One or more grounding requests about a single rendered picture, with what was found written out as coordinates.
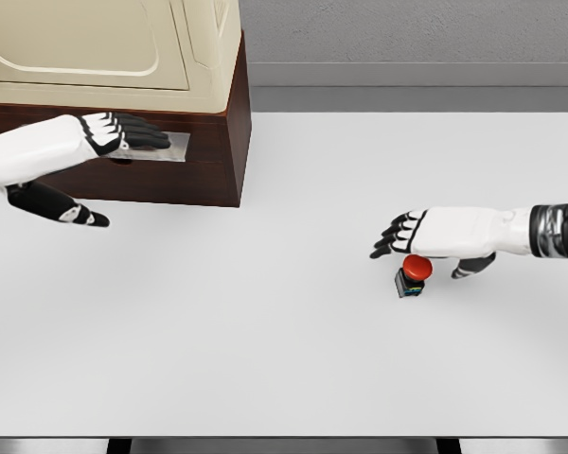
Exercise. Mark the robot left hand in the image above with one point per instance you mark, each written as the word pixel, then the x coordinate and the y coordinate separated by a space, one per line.
pixel 42 146

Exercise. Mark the red push-button switch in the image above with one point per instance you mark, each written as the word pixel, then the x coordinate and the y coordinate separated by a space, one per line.
pixel 414 276

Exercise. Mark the cream appliance casing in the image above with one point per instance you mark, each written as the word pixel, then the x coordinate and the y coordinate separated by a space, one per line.
pixel 99 47

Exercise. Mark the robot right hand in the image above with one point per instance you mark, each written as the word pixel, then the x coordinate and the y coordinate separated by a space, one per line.
pixel 454 232

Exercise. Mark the brown wooden cabinet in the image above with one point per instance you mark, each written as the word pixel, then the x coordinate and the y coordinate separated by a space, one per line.
pixel 218 156

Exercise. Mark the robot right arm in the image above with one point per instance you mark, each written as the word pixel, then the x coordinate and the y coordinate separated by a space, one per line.
pixel 549 231

